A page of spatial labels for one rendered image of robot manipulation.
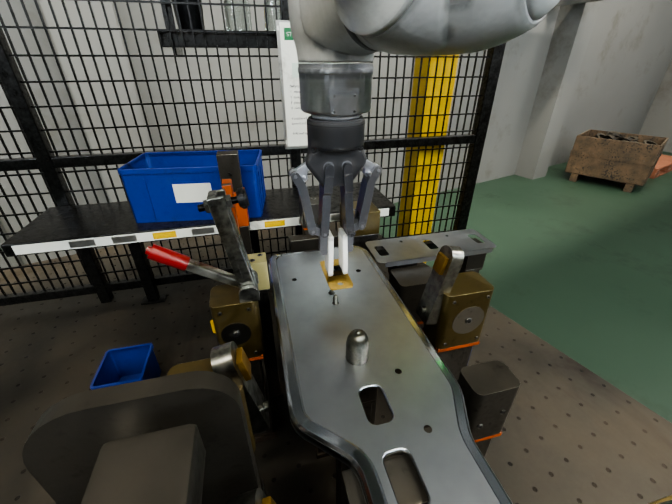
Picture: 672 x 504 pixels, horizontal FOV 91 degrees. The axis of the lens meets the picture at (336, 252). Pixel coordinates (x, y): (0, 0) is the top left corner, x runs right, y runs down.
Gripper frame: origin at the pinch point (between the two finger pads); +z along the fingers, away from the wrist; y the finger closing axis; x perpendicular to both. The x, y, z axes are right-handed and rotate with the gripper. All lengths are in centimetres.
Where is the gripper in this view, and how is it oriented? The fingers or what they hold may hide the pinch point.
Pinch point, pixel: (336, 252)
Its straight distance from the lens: 52.6
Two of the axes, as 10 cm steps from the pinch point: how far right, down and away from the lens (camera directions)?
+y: 9.7, -1.2, 2.1
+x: -2.4, -4.9, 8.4
